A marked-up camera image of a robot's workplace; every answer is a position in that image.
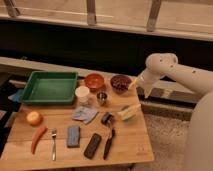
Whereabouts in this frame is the orange carrot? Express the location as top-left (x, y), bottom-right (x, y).
top-left (31, 126), bottom-right (47, 154)

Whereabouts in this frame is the black remote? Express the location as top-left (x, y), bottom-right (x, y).
top-left (84, 133), bottom-right (102, 159)

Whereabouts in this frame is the blue sponge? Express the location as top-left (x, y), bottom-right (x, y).
top-left (67, 125), bottom-right (80, 148)

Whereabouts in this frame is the white plastic cup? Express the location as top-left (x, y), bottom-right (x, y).
top-left (75, 86), bottom-right (90, 105)

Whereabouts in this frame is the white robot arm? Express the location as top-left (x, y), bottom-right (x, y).
top-left (136, 53), bottom-right (213, 171)

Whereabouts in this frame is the light blue cloth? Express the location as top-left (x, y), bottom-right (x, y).
top-left (72, 106), bottom-right (98, 124)

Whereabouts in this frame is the green plastic tray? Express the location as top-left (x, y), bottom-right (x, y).
top-left (21, 71), bottom-right (78, 105)

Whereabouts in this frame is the metal fork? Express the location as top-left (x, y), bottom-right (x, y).
top-left (51, 129), bottom-right (57, 161)

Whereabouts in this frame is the blue object at table edge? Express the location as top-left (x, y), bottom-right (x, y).
top-left (9, 89), bottom-right (23, 102)

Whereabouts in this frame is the small metal cup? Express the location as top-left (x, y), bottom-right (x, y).
top-left (96, 91), bottom-right (107, 105)

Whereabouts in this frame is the black handled utensil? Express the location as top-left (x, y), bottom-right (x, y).
top-left (103, 128), bottom-right (115, 160)

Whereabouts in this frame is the dark red bowl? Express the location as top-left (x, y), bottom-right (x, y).
top-left (110, 75), bottom-right (131, 94)

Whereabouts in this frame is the orange bowl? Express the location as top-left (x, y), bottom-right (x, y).
top-left (84, 73), bottom-right (105, 91)

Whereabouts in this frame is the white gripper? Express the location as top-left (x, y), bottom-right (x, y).
top-left (128, 69), bottom-right (165, 98)

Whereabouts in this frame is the black binder clip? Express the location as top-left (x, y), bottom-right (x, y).
top-left (101, 112), bottom-right (114, 125)

